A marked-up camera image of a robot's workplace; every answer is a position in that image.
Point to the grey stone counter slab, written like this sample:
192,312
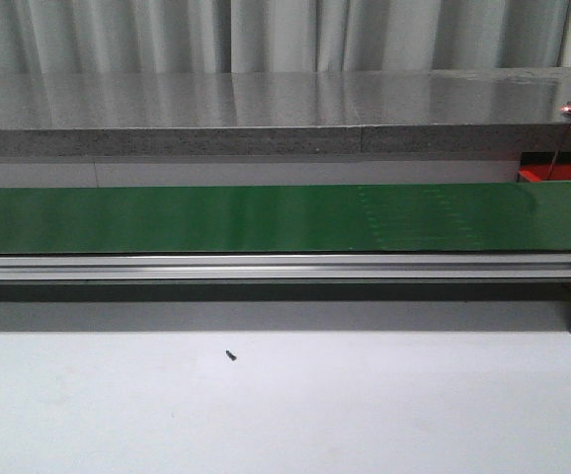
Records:
157,114

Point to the red plastic bin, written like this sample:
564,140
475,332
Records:
536,167

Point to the green conveyor belt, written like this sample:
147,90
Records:
497,217

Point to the grey pleated curtain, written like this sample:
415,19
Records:
43,37

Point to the aluminium conveyor side rail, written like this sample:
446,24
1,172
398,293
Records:
280,267

